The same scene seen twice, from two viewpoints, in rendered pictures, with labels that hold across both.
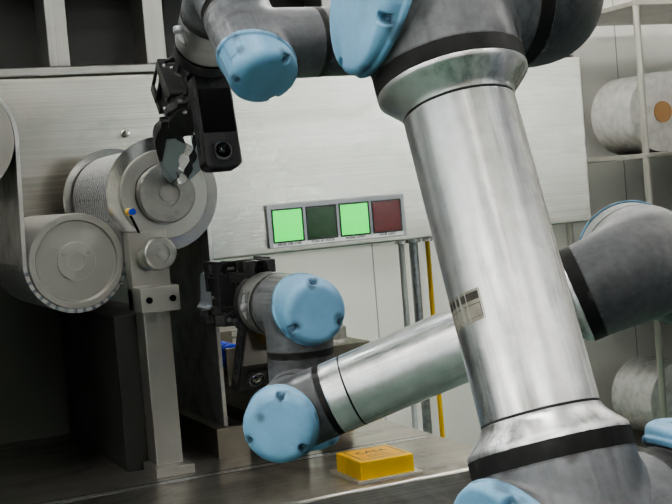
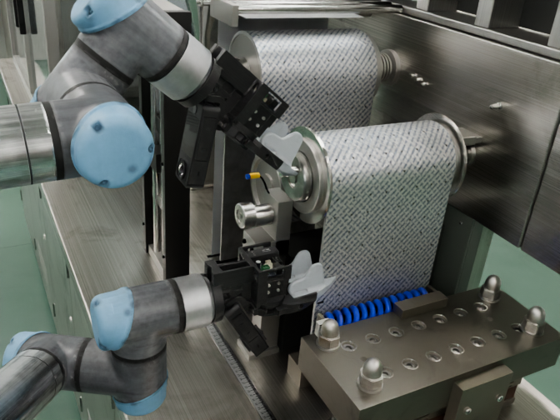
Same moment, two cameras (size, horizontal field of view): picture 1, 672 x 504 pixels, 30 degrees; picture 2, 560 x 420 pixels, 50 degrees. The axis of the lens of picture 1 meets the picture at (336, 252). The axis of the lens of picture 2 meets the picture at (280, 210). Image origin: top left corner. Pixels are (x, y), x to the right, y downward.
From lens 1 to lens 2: 1.67 m
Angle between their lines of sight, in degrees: 84
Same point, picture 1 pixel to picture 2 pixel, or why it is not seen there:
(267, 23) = (45, 86)
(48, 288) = (257, 194)
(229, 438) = (292, 367)
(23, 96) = (447, 44)
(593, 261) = not seen: outside the picture
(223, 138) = (185, 160)
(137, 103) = (519, 82)
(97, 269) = not seen: hidden behind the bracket
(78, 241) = (270, 176)
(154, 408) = not seen: hidden behind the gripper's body
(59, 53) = (482, 14)
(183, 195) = (298, 185)
